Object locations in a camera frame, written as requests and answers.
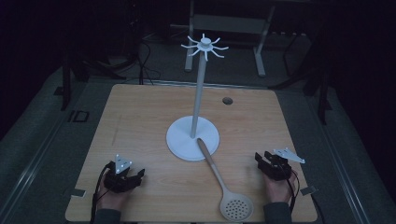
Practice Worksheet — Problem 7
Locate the beige slotted skimmer spoon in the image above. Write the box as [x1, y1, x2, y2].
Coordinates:
[196, 138, 255, 222]

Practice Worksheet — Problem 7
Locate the black floor cable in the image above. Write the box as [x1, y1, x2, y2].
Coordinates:
[135, 38, 163, 86]

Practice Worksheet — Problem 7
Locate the white utensil stand with hooks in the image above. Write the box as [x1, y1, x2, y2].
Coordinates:
[165, 33, 230, 162]

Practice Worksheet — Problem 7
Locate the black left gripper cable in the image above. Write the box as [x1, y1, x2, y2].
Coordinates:
[89, 163, 114, 224]

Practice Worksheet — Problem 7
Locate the white metal desk frame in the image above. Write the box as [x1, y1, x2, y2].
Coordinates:
[184, 0, 276, 78]

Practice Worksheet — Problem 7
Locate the black metal stand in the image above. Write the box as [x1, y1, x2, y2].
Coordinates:
[269, 29, 333, 126]
[59, 52, 94, 112]

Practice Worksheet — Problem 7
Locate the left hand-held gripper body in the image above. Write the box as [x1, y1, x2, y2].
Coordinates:
[103, 153, 138, 194]

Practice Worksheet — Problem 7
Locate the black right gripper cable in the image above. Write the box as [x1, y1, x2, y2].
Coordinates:
[286, 167, 302, 217]

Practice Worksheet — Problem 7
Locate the person's right hand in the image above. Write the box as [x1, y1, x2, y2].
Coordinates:
[263, 171, 297, 205]

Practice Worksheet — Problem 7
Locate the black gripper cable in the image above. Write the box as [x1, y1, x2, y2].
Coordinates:
[89, 163, 114, 224]
[286, 167, 302, 217]

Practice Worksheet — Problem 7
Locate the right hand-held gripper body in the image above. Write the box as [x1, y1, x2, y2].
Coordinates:
[261, 147, 306, 181]

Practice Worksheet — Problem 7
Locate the person's left hand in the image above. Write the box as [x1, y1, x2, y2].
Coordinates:
[95, 179, 132, 213]

